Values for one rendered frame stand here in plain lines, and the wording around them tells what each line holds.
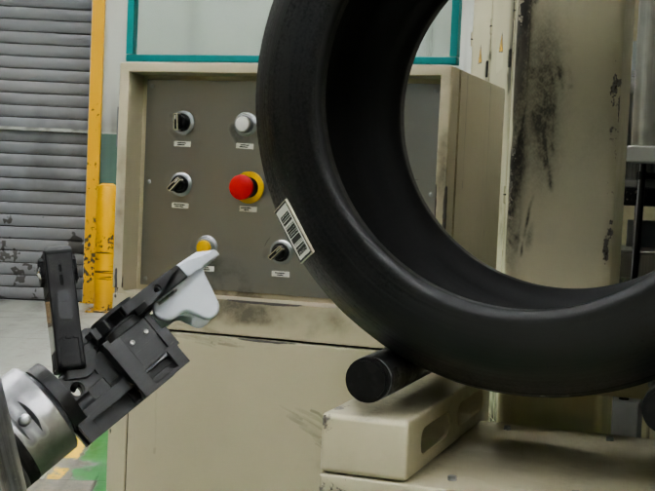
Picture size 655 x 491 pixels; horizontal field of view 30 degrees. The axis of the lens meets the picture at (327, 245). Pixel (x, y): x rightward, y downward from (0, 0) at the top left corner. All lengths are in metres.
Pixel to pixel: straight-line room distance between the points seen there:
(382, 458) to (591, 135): 0.51
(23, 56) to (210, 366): 8.59
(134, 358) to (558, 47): 0.68
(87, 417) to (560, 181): 0.68
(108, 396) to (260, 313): 0.82
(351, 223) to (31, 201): 9.26
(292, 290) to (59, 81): 8.51
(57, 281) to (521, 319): 0.42
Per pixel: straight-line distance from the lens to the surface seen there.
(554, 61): 1.52
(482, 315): 1.14
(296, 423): 1.90
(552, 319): 1.13
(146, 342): 1.11
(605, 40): 1.51
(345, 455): 1.21
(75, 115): 10.33
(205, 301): 1.14
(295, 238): 1.21
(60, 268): 1.12
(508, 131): 5.09
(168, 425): 1.99
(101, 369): 1.12
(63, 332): 1.11
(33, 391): 1.08
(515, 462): 1.32
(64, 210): 10.34
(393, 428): 1.19
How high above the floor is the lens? 1.09
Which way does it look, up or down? 3 degrees down
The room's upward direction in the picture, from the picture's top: 3 degrees clockwise
